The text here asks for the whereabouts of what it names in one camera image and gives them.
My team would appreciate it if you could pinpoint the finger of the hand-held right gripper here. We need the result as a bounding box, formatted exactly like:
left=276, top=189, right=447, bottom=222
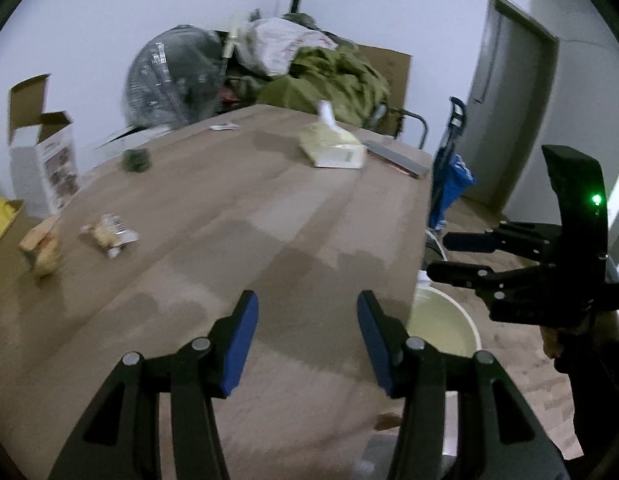
left=442, top=221, right=563, bottom=261
left=426, top=257, right=560, bottom=306

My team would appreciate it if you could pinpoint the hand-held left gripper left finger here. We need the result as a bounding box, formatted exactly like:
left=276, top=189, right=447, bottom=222
left=48, top=290, right=260, bottom=480

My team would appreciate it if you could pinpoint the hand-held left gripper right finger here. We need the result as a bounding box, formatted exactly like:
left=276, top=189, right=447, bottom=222
left=357, top=290, right=573, bottom=480

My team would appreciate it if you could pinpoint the cream plastic bin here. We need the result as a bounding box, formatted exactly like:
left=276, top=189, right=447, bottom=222
left=403, top=285, right=481, bottom=456

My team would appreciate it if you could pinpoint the person's right forearm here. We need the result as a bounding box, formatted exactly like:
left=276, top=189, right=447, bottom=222
left=554, top=330, right=619, bottom=480

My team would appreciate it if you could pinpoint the person's right hand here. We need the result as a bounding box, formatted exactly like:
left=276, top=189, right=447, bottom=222
left=542, top=305, right=619, bottom=361

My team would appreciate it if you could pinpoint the blue folding cart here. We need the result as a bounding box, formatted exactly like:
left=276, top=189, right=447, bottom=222
left=427, top=96, right=477, bottom=233

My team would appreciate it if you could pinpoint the grey notebook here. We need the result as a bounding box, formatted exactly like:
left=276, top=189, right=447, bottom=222
left=363, top=140, right=431, bottom=179

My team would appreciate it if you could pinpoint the grey door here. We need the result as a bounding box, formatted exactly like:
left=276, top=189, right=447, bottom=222
left=452, top=0, right=560, bottom=211

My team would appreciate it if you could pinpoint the yellow-green tissue pack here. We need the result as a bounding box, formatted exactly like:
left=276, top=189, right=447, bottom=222
left=296, top=100, right=366, bottom=170

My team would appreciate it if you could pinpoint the crumpled printed snack wrapper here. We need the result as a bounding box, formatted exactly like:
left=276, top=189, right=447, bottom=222
left=80, top=214, right=140, bottom=260

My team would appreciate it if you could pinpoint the brown cardboard sheet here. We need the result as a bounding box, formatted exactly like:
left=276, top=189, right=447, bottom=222
left=357, top=42, right=413, bottom=111

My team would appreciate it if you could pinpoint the olive green cloth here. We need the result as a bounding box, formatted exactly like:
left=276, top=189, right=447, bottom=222
left=256, top=42, right=393, bottom=128

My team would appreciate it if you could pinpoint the small green figurine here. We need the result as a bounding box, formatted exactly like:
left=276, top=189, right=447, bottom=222
left=122, top=147, right=151, bottom=173

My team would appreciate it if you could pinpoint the crumpled brown paper wrapper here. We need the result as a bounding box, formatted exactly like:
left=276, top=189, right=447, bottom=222
left=18, top=214, right=62, bottom=278

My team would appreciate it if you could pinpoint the dark green garment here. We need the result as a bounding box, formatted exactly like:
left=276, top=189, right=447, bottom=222
left=219, top=75, right=270, bottom=108

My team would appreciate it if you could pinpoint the open white cardboard box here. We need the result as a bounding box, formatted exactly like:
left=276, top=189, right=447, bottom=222
left=8, top=74, right=81, bottom=220

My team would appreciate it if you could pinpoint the white plastic bag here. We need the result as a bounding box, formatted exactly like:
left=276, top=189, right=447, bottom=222
left=239, top=16, right=335, bottom=78

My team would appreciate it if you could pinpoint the plastic-wrapped fan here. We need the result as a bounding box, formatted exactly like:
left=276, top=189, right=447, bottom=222
left=124, top=25, right=225, bottom=128

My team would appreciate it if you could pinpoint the black metal chair frame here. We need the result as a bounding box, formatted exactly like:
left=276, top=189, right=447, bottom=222
left=374, top=105, right=430, bottom=151

